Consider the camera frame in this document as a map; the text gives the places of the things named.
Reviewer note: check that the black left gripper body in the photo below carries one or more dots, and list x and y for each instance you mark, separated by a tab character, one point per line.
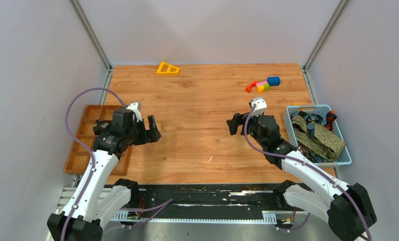
136	133

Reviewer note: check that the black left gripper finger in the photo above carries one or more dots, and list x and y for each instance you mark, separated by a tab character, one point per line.
151	136
152	124

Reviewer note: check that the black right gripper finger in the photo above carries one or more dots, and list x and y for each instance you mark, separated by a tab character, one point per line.
232	124
242	121

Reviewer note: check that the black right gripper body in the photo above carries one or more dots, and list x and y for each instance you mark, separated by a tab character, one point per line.
252	131

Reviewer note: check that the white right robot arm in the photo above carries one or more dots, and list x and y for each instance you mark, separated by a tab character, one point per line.
347	209

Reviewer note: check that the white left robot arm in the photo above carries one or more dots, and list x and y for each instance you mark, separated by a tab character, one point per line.
85	216

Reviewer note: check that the colourful toy block assembly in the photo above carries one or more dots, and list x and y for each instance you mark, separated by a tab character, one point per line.
263	85

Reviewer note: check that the orange wooden compartment tray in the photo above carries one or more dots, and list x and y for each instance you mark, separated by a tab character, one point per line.
78	156

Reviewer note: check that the blue and red tie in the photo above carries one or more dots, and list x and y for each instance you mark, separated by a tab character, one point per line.
315	119

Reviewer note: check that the olive green patterned tie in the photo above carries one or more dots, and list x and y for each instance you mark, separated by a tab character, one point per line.
319	142

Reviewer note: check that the yellow triangular plastic piece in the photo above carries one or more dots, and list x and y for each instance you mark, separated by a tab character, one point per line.
165	68

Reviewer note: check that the light blue plastic basket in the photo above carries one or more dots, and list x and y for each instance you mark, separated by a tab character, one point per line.
320	109

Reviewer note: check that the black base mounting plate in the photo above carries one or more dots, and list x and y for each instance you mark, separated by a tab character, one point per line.
213	202

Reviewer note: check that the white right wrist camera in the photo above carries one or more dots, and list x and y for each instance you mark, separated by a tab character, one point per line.
258	106

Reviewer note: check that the aluminium frame rail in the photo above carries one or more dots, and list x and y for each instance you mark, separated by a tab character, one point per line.
124	215

